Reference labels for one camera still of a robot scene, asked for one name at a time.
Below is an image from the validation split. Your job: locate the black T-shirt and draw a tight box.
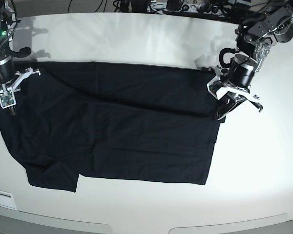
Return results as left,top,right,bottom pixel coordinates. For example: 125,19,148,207
0,62,221,192

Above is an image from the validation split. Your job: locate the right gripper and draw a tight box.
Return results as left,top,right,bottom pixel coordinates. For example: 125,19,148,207
0,58,41,93

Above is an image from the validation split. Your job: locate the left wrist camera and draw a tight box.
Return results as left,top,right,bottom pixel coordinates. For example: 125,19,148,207
207,81,228,100

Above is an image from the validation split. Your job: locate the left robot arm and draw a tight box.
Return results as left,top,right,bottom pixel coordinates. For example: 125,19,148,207
207,0,293,120

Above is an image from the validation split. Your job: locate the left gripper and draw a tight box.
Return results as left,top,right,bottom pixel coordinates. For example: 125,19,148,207
207,55,263,112

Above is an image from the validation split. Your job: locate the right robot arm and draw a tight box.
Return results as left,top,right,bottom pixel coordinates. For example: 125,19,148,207
0,0,41,98

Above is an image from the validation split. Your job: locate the white label sticker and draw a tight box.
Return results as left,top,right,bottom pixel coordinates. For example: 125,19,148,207
0,191,17,210

